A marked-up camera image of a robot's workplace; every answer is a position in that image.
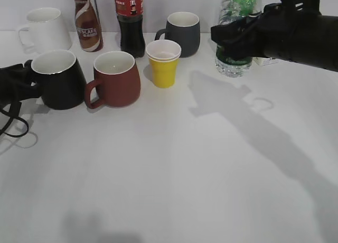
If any white ceramic mug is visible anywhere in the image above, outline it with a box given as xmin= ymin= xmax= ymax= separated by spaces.
xmin=16 ymin=7 xmax=72 ymax=53

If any dark grey ceramic mug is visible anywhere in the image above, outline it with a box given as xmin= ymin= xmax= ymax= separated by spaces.
xmin=155 ymin=12 xmax=200 ymax=58

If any cola bottle red label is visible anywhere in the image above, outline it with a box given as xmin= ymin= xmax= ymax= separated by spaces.
xmin=114 ymin=0 xmax=145 ymax=58

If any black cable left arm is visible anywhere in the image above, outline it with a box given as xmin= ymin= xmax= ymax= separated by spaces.
xmin=0 ymin=100 xmax=30 ymax=138

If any brown Nescafe coffee bottle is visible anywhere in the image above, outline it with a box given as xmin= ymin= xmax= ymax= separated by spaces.
xmin=74 ymin=0 xmax=103 ymax=52

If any white inner paper cup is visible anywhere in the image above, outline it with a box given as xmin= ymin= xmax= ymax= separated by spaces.
xmin=146 ymin=40 xmax=181 ymax=61

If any black ceramic mug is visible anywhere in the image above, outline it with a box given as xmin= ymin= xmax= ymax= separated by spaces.
xmin=29 ymin=50 xmax=86 ymax=110

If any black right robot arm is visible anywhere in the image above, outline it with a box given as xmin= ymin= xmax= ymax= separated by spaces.
xmin=211 ymin=0 xmax=337 ymax=71

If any clear water bottle green label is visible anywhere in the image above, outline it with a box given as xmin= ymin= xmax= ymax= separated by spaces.
xmin=215 ymin=0 xmax=259 ymax=78

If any white yogurt drink bottle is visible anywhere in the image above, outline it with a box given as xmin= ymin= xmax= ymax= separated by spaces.
xmin=253 ymin=57 xmax=278 ymax=66

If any green soda bottle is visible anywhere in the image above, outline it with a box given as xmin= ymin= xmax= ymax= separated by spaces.
xmin=230 ymin=0 xmax=262 ymax=17

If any red-brown ceramic mug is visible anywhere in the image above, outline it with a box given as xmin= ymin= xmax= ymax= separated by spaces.
xmin=84 ymin=51 xmax=140 ymax=109

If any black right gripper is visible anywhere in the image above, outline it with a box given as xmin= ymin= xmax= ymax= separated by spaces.
xmin=211 ymin=3 xmax=288 ymax=60

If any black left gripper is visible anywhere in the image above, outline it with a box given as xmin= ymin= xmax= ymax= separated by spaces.
xmin=1 ymin=60 xmax=42 ymax=108

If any yellow paper cup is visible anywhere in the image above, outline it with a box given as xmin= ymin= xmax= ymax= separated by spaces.
xmin=148 ymin=58 xmax=179 ymax=88

